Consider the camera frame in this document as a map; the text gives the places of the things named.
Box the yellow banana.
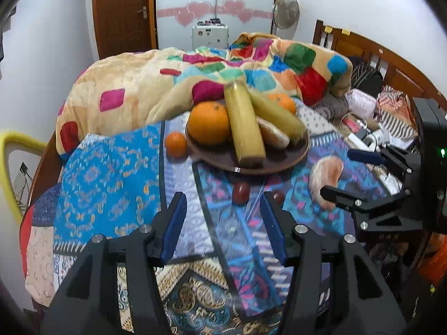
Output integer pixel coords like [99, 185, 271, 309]
[223, 81, 267, 168]
[249, 89, 308, 143]

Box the black bag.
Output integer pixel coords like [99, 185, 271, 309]
[351, 56, 384, 96]

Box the yellow plastic chair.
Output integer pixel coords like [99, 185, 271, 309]
[0, 131, 47, 224]

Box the wooden bed headboard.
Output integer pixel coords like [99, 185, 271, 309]
[312, 19, 447, 112]

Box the wooden bed side rail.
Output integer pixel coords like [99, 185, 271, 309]
[28, 129, 67, 212]

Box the large orange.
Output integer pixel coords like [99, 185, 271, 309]
[267, 92, 297, 115]
[188, 101, 232, 146]

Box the croissant bread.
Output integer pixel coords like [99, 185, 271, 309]
[309, 155, 344, 212]

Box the colourful patchwork blanket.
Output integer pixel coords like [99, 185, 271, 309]
[56, 32, 353, 163]

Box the dark hanging cloth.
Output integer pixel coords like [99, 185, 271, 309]
[0, 5, 18, 81]

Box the bread roll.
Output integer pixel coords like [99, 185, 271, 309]
[256, 117, 290, 148]

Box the white suitcase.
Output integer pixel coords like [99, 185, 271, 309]
[191, 24, 230, 50]

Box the grey pillow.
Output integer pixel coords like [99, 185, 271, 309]
[319, 94, 350, 119]

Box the white power strip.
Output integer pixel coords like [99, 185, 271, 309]
[344, 119, 388, 151]

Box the pink and white bag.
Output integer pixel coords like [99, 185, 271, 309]
[346, 89, 378, 119]

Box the brown wooden door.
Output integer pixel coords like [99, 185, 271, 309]
[92, 0, 156, 60]

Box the patterned blue bedsheet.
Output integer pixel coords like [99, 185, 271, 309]
[19, 98, 420, 335]

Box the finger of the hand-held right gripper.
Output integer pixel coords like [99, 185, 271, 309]
[347, 147, 420, 189]
[320, 186, 423, 231]

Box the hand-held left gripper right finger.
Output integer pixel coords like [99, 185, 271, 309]
[259, 191, 408, 335]

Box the standing electric fan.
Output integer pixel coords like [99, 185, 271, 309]
[272, 0, 300, 39]

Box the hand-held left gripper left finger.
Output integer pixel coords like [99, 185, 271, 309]
[41, 191, 188, 335]

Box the striped cloth bag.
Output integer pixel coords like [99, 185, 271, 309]
[375, 85, 419, 137]

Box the brown wooden plate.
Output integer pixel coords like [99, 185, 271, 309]
[185, 105, 311, 176]

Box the small orange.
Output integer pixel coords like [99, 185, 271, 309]
[165, 132, 188, 158]

